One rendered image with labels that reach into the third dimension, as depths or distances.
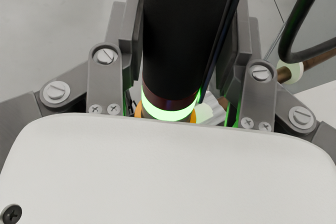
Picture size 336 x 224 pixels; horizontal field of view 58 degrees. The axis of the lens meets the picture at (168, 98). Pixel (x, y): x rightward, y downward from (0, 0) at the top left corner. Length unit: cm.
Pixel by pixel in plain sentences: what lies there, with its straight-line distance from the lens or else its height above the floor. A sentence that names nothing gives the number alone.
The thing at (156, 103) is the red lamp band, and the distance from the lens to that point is 17.
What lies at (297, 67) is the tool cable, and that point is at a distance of 29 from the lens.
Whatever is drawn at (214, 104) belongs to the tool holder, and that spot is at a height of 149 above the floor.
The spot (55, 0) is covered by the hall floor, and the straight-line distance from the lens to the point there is 263.
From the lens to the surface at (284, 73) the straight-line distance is 29.
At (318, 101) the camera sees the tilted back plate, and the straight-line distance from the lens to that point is 67.
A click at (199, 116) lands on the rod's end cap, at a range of 24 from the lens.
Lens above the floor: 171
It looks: 59 degrees down
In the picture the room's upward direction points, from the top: 9 degrees clockwise
